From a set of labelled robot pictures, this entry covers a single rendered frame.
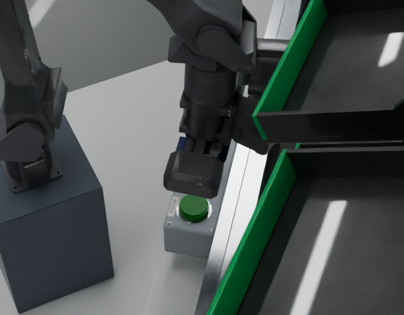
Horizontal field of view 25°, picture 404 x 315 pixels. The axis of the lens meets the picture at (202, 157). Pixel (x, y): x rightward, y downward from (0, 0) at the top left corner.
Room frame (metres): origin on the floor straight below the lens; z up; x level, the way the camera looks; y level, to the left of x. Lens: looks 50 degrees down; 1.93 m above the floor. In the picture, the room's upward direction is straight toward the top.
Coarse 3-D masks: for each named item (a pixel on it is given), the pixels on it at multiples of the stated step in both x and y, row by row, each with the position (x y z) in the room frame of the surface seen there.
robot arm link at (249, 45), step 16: (208, 32) 0.68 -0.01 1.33; (224, 32) 0.68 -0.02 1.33; (256, 32) 0.74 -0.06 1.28; (208, 48) 0.68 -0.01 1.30; (224, 48) 0.68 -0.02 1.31; (240, 48) 0.68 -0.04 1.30; (256, 48) 0.71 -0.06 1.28; (272, 48) 0.71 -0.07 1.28; (224, 64) 0.68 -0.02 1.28; (240, 64) 0.68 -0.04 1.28; (256, 64) 0.70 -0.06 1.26; (272, 64) 0.70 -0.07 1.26; (256, 80) 0.69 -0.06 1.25
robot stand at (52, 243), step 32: (64, 128) 0.79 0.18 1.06; (64, 160) 0.74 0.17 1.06; (0, 192) 0.69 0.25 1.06; (32, 192) 0.69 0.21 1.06; (64, 192) 0.69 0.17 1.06; (96, 192) 0.69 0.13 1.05; (0, 224) 0.64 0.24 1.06; (32, 224) 0.65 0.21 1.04; (64, 224) 0.67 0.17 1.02; (96, 224) 0.69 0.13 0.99; (0, 256) 0.65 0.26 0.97; (32, 256) 0.65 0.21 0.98; (64, 256) 0.67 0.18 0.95; (96, 256) 0.69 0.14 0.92; (32, 288) 0.65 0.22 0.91; (64, 288) 0.66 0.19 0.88
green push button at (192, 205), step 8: (184, 200) 0.74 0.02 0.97; (192, 200) 0.74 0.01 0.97; (200, 200) 0.74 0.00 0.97; (184, 208) 0.73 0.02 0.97; (192, 208) 0.73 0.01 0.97; (200, 208) 0.73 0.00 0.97; (208, 208) 0.73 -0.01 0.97; (184, 216) 0.72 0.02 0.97; (192, 216) 0.72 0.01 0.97; (200, 216) 0.72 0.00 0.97
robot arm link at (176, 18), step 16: (160, 0) 0.70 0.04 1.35; (176, 0) 0.70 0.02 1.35; (192, 0) 0.69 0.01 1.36; (208, 0) 0.70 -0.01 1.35; (224, 0) 0.71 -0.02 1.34; (240, 0) 0.73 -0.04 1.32; (176, 16) 0.69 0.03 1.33; (192, 16) 0.69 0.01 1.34; (208, 16) 0.69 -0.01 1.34; (224, 16) 0.69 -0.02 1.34; (240, 16) 0.71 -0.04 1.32; (176, 32) 0.69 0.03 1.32; (192, 32) 0.69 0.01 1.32; (240, 32) 0.69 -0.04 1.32; (192, 48) 0.69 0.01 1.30
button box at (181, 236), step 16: (224, 176) 0.79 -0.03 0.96; (176, 192) 0.77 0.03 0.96; (224, 192) 0.77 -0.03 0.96; (176, 208) 0.74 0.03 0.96; (176, 224) 0.71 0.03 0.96; (192, 224) 0.71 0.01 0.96; (208, 224) 0.71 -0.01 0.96; (176, 240) 0.71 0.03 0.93; (192, 240) 0.70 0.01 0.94; (208, 240) 0.70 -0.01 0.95; (208, 256) 0.70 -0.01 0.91
